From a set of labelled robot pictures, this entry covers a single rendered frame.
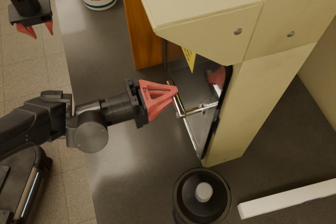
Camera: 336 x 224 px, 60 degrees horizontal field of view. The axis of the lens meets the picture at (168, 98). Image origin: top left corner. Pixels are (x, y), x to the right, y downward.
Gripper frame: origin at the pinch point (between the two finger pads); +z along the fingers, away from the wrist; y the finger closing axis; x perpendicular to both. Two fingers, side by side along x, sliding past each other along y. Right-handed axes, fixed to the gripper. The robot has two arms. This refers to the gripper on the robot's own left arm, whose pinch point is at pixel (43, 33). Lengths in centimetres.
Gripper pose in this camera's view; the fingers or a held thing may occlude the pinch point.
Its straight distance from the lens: 89.9
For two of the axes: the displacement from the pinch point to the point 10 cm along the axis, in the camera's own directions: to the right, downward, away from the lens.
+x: -3.1, -8.2, 4.8
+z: 0.1, 5.0, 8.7
